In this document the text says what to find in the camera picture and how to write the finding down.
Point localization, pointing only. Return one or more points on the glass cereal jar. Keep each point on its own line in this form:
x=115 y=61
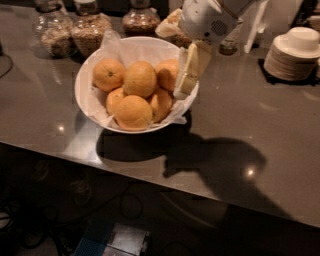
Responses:
x=141 y=19
x=53 y=29
x=89 y=27
x=180 y=40

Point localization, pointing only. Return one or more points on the orange top left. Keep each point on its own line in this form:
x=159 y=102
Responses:
x=108 y=74

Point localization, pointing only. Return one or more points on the orange front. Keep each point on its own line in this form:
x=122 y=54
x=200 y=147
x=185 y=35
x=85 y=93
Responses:
x=133 y=113

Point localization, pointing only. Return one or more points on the blue and grey floor box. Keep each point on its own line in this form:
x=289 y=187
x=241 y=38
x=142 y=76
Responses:
x=108 y=239

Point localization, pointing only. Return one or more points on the orange small middle left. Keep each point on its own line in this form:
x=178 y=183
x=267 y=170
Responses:
x=113 y=99

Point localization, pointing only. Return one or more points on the white paper bowl liner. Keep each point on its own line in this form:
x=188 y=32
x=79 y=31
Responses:
x=113 y=46

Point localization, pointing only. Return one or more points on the stack of white plates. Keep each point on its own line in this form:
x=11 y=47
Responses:
x=284 y=65

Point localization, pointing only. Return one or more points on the white ceramic bowl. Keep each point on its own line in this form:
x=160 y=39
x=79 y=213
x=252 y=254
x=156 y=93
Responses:
x=82 y=83

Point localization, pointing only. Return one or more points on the glass cereal jar far left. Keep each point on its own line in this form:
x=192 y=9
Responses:
x=53 y=29

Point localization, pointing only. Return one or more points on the white sign stand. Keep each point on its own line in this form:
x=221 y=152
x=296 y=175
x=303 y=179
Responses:
x=253 y=23

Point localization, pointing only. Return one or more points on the orange right lower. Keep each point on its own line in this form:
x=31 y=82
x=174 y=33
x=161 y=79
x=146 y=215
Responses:
x=161 y=103

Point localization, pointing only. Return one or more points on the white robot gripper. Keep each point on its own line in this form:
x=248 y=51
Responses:
x=206 y=20

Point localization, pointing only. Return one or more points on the orange top right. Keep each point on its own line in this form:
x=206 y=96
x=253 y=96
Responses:
x=167 y=71

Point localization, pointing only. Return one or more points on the orange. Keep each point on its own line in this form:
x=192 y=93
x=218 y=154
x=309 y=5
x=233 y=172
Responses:
x=161 y=103
x=140 y=79
x=108 y=74
x=167 y=71
x=133 y=113

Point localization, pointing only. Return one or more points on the orange center top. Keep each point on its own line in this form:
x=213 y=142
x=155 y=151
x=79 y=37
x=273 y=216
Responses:
x=140 y=79

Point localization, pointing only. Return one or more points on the black mat under plates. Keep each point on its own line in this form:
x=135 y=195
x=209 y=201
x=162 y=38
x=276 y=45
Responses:
x=312 y=80

